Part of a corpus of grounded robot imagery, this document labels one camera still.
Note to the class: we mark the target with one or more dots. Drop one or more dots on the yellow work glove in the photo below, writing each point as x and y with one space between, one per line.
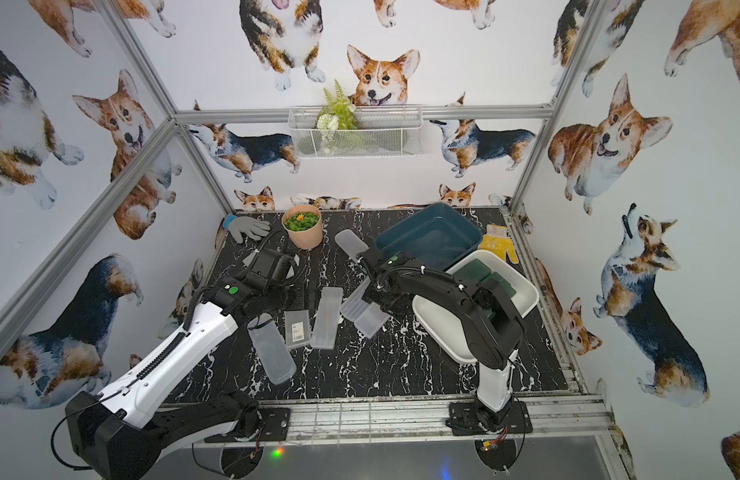
497 240

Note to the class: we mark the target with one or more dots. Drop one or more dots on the pink pot with green plant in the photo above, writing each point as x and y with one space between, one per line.
304 225

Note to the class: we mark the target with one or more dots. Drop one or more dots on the clear rounded case front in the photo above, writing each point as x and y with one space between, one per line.
271 349

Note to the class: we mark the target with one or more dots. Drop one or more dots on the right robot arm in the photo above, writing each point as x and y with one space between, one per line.
485 316

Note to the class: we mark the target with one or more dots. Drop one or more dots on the artificial fern with flower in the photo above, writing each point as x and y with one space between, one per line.
336 122

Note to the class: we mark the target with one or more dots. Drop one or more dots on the grey work glove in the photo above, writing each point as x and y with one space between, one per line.
245 227

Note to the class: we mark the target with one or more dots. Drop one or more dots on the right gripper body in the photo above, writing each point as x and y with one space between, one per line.
392 302

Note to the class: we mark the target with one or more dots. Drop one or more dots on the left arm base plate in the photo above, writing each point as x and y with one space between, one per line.
273 426

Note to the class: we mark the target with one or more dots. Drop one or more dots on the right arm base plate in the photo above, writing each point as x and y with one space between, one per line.
474 418

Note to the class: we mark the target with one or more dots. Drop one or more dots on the clear case with red pen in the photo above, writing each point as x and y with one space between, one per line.
371 320

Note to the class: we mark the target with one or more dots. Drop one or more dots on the white storage box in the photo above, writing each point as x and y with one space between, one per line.
446 328

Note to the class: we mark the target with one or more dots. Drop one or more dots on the clear rounded case back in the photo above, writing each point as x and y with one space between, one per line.
348 241

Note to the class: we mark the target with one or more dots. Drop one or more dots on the teal storage box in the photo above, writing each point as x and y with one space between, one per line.
439 236

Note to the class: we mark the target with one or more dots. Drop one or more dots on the clear case with barcode label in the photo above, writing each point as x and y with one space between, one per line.
297 329

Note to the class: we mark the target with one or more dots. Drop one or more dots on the clear rounded case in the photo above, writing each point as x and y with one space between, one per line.
271 349
348 241

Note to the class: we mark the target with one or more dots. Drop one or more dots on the white wire wall basket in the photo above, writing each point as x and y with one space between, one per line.
372 132

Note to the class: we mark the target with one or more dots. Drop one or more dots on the dark green case with pens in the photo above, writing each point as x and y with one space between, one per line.
474 271

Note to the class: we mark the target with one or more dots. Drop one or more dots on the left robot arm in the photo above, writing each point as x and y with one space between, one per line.
122 431

